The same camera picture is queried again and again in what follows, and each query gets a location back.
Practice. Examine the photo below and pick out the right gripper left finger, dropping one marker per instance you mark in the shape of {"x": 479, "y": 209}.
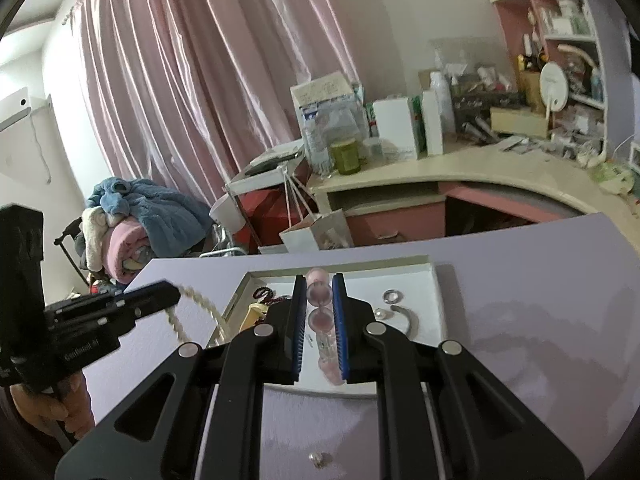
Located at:
{"x": 198, "y": 415}

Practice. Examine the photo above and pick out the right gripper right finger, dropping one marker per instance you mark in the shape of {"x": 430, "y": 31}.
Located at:
{"x": 441, "y": 413}

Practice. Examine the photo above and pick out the small pearl earring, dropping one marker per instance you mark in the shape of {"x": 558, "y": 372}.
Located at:
{"x": 319, "y": 459}

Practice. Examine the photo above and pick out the grey jewelry tray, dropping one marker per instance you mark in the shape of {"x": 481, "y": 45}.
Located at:
{"x": 402, "y": 292}

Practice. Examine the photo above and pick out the person's left hand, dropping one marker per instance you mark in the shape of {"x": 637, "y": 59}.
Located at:
{"x": 40, "y": 410}

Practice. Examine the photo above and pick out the pile of blankets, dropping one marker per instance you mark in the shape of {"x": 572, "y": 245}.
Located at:
{"x": 128, "y": 223}

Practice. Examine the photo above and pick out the white cup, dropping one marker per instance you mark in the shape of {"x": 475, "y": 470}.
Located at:
{"x": 226, "y": 212}

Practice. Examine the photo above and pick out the white paper bag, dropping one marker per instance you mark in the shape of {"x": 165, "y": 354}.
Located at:
{"x": 308, "y": 231}

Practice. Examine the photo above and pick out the curved beige desk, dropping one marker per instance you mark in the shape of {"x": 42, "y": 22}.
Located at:
{"x": 534, "y": 171}

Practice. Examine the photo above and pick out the green jar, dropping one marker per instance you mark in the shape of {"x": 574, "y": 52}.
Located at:
{"x": 346, "y": 156}

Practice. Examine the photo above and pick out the white box on desk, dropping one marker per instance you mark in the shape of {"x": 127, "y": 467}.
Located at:
{"x": 395, "y": 121}

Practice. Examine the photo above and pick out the pink curtain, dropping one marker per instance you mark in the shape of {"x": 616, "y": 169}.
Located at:
{"x": 187, "y": 92}

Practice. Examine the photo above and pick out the clear plastic bag box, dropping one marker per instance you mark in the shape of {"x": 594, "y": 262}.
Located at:
{"x": 330, "y": 110}

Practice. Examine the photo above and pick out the white lotion bottle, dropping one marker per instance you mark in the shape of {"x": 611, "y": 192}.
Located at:
{"x": 439, "y": 84}

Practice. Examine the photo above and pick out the round white mirror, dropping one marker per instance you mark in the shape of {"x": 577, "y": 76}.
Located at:
{"x": 553, "y": 87}

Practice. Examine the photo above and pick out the pink white bookshelf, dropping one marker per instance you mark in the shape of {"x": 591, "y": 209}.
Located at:
{"x": 590, "y": 39}

